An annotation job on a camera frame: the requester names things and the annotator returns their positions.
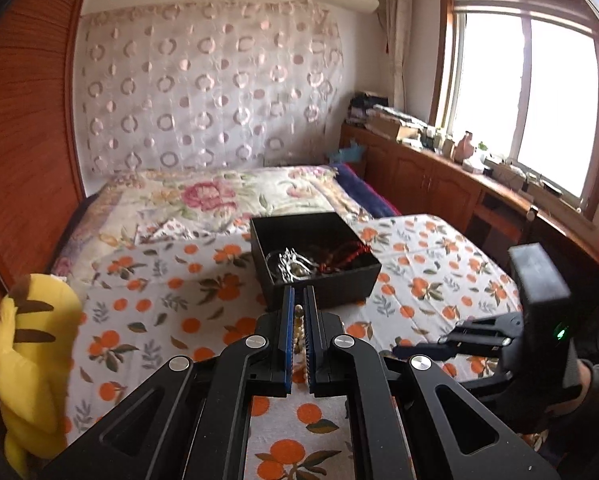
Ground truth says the cardboard box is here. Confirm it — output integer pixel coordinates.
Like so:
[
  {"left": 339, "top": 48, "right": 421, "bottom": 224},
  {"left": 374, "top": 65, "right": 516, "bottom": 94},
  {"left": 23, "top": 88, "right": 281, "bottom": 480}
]
[{"left": 368, "top": 110, "right": 423, "bottom": 142}]

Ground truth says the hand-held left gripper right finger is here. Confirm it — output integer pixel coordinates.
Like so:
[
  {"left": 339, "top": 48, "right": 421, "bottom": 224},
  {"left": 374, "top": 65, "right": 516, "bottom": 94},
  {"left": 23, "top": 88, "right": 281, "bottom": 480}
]
[{"left": 303, "top": 285, "right": 561, "bottom": 480}]

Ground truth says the teal bag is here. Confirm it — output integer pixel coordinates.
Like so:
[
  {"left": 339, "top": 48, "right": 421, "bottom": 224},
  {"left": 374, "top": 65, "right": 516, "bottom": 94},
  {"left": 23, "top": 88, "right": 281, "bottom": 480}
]
[{"left": 336, "top": 141, "right": 366, "bottom": 167}]

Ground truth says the silver bangle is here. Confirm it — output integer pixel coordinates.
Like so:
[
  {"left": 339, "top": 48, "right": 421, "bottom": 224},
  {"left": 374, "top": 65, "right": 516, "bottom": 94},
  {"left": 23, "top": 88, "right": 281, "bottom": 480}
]
[{"left": 265, "top": 249, "right": 291, "bottom": 277}]

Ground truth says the pink figurine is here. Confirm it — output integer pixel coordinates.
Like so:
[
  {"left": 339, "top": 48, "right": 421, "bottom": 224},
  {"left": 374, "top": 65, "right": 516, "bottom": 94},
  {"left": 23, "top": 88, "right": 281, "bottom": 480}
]
[{"left": 453, "top": 130, "right": 476, "bottom": 164}]

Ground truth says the floral quilt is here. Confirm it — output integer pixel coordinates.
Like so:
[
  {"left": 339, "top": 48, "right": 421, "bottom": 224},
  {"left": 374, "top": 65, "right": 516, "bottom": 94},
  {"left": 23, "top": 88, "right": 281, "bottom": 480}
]
[{"left": 50, "top": 164, "right": 377, "bottom": 282}]

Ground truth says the window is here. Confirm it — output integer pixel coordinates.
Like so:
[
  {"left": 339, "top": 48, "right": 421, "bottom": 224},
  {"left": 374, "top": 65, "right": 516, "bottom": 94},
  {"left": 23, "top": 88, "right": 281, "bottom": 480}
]
[{"left": 428, "top": 0, "right": 599, "bottom": 222}]

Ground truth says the circle patterned wall cloth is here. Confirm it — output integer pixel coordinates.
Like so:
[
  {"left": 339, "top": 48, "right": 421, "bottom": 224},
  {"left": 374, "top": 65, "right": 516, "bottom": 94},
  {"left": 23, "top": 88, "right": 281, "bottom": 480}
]
[{"left": 78, "top": 0, "right": 346, "bottom": 177}]

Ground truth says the black square box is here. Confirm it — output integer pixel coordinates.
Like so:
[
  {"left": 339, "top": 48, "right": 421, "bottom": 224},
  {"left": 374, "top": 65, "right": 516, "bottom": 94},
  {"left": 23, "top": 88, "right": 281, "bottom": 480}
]
[{"left": 249, "top": 211, "right": 383, "bottom": 312}]

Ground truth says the pile of dark clutter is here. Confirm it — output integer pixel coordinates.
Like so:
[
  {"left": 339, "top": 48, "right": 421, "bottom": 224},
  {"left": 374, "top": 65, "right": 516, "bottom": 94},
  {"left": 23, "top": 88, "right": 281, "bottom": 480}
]
[{"left": 348, "top": 91, "right": 387, "bottom": 127}]

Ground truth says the dark blue blanket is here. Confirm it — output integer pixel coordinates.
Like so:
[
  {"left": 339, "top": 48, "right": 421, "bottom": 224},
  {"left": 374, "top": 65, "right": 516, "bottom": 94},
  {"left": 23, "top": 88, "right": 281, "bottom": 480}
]
[{"left": 331, "top": 161, "right": 404, "bottom": 219}]

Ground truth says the dark red bead bracelet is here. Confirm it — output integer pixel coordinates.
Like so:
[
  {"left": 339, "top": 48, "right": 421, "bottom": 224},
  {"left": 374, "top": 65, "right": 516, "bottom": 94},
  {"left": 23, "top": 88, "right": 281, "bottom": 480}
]
[{"left": 312, "top": 240, "right": 371, "bottom": 275}]

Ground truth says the orange print bed sheet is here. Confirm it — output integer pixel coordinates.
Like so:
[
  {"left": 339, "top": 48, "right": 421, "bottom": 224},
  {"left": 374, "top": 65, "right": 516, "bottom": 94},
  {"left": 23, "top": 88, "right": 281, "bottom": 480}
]
[{"left": 62, "top": 213, "right": 533, "bottom": 480}]

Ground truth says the pearl necklace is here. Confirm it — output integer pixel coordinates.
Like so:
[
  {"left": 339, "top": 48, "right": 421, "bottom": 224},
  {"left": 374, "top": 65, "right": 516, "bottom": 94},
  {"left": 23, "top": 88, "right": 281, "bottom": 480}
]
[{"left": 293, "top": 304, "right": 311, "bottom": 382}]

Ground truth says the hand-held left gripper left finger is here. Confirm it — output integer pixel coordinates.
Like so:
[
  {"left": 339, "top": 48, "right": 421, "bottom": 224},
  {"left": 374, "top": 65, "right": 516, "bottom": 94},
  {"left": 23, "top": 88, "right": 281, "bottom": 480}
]
[{"left": 36, "top": 285, "right": 296, "bottom": 480}]

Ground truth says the pale window curtain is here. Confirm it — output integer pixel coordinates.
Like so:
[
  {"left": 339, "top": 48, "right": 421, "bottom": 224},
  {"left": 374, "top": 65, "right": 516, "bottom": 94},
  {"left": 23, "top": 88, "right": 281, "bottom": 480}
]
[{"left": 383, "top": 0, "right": 414, "bottom": 112}]

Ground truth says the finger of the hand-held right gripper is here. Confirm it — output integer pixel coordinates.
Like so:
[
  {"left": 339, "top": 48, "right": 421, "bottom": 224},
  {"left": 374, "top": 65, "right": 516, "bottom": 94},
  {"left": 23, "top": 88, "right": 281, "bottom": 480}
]
[
  {"left": 392, "top": 336, "right": 511, "bottom": 362},
  {"left": 451, "top": 312, "right": 525, "bottom": 344}
]

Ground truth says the wooden wardrobe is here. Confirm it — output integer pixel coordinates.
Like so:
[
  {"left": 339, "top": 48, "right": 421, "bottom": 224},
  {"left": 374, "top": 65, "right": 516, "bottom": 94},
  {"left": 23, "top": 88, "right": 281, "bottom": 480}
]
[{"left": 0, "top": 0, "right": 99, "bottom": 303}]

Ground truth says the yellow plush toy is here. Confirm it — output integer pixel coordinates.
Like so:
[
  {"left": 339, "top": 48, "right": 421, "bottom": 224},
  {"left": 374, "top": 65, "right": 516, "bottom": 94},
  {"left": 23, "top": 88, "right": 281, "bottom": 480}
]
[{"left": 0, "top": 273, "right": 83, "bottom": 479}]

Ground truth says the wooden cabinet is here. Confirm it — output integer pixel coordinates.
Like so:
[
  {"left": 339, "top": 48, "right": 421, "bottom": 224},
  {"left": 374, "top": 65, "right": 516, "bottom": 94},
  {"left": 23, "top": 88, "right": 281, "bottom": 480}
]
[{"left": 338, "top": 121, "right": 599, "bottom": 283}]

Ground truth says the silver chain jewelry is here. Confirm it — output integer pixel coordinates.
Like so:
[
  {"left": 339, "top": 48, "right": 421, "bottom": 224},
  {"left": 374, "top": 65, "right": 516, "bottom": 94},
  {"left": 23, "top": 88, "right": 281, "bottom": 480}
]
[{"left": 278, "top": 247, "right": 316, "bottom": 282}]

